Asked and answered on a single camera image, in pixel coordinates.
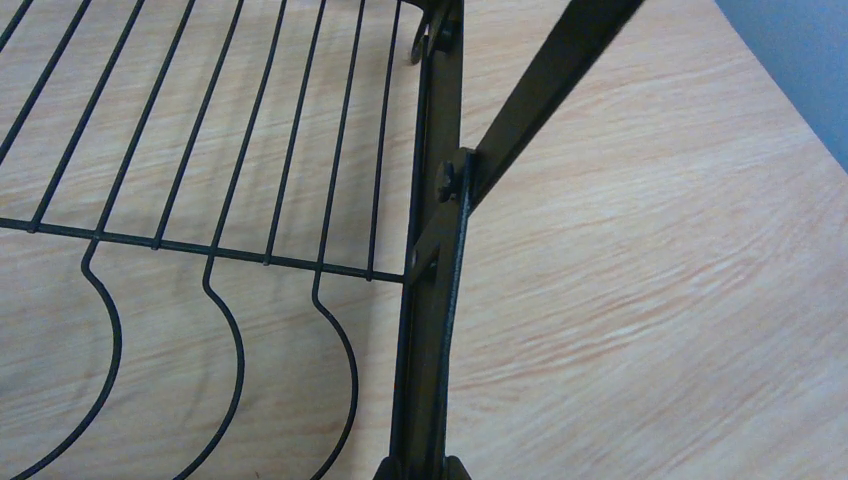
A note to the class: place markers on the black wire dish rack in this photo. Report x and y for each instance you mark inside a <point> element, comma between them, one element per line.
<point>448,183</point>

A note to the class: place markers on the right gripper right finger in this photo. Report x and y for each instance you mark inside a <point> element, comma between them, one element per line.
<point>453,469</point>

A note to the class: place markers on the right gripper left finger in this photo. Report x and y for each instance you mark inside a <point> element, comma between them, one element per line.
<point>388,469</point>

